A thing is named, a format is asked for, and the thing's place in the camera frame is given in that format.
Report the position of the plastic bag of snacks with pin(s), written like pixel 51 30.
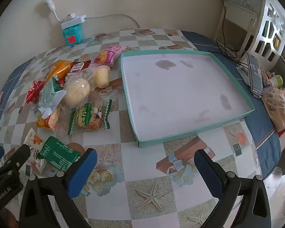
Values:
pixel 274 106

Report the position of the white switch plug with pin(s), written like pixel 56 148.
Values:
pixel 70 16

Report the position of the white shelf unit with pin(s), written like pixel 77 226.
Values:
pixel 266 11

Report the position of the silver green snack packet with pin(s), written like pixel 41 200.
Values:
pixel 48 97

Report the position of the green striped bread packet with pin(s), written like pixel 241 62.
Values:
pixel 90 117

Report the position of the orange bread packet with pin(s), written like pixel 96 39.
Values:
pixel 59 68

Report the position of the white snack packet orange print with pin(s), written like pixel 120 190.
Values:
pixel 34 142

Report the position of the dark red biscuit packet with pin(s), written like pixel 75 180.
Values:
pixel 78 67

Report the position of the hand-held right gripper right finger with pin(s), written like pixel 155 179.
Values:
pixel 207 175

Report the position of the yellow pudding cup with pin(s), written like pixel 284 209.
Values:
pixel 102 77

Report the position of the round bun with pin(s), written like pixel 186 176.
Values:
pixel 76 91

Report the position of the pink snack packet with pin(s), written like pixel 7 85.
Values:
pixel 109 54

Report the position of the bright red snack packet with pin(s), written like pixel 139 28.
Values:
pixel 34 90

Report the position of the white phone stand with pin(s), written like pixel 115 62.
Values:
pixel 243 72

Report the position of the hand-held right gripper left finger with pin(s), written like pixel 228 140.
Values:
pixel 84 171

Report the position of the checkered printed tablecloth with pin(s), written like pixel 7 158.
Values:
pixel 156 190

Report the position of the teal shallow tray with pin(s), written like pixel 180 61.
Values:
pixel 175 92

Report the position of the teal tin box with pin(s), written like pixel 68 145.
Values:
pixel 72 34

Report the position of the smartphone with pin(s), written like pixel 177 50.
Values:
pixel 255 73

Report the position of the beige orange cake packet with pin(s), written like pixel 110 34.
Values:
pixel 48 121

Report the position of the pale green cup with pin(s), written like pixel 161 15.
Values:
pixel 276 80

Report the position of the small dark green packet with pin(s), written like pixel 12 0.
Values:
pixel 59 153

